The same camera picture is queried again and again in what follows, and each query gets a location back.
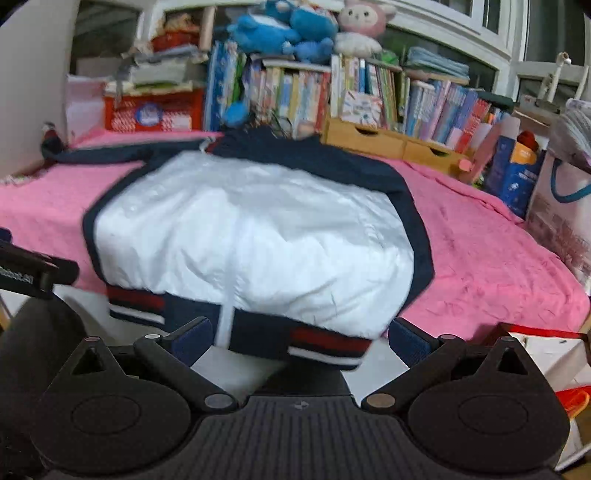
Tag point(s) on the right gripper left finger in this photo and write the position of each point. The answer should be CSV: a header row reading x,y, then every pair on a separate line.
x,y
169,359

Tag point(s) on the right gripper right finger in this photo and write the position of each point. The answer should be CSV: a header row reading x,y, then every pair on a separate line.
x,y
430,360

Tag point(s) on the navy and white jacket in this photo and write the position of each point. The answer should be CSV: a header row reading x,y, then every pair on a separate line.
x,y
292,249

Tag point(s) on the blue paper gift bag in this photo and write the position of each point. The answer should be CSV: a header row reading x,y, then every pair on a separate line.
x,y
513,174

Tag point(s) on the red plastic crate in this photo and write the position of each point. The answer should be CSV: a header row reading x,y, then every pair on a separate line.
x,y
169,112

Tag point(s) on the wooden desktop drawer shelf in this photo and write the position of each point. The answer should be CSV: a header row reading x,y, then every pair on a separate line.
x,y
392,145

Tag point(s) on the stack of papers on crate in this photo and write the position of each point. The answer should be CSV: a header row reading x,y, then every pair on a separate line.
x,y
178,66

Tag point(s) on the blue plush ball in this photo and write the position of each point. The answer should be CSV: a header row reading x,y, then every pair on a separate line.
x,y
237,115

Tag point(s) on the white pencil-pattern box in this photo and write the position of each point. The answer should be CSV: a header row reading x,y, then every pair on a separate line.
x,y
362,109

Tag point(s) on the blue bear plush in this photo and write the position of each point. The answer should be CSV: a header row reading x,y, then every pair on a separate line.
x,y
259,34

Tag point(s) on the pink and white bunny plush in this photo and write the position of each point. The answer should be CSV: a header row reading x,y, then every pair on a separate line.
x,y
361,23

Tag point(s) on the blue Doraemon plush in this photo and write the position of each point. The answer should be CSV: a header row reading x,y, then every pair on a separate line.
x,y
313,23

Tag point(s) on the white bag with teal handle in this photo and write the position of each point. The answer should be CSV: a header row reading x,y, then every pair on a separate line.
x,y
558,216

